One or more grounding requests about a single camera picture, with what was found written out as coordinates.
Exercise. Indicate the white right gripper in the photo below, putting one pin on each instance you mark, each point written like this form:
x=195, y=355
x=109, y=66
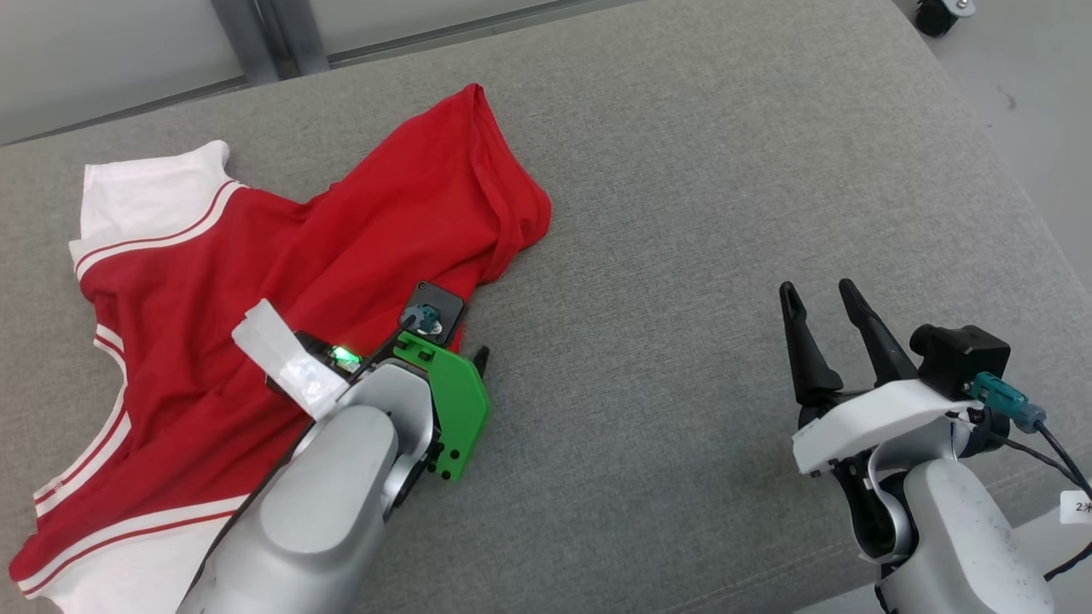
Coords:
x=870, y=418

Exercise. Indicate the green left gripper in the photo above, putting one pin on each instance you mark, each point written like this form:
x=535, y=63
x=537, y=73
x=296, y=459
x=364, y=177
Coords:
x=456, y=409

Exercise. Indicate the red jersey with white sleeves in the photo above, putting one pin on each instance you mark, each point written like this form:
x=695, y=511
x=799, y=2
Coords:
x=341, y=239

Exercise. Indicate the black caster wheel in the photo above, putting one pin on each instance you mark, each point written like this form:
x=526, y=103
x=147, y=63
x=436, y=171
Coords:
x=937, y=19

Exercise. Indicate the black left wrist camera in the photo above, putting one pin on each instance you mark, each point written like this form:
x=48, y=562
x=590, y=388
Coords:
x=444, y=303

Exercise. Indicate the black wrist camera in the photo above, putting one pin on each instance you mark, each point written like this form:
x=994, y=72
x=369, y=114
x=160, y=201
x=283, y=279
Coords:
x=960, y=354
x=444, y=303

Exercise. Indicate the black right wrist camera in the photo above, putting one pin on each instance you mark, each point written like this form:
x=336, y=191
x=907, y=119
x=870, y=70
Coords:
x=960, y=354

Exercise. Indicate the grey double partition post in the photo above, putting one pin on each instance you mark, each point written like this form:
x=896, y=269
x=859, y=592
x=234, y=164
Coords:
x=247, y=43

